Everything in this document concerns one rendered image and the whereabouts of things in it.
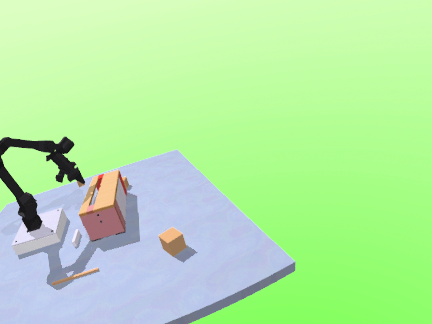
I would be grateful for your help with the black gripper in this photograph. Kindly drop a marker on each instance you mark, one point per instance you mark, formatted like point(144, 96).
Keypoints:
point(73, 173)

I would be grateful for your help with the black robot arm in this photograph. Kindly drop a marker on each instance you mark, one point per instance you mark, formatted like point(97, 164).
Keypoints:
point(28, 205)

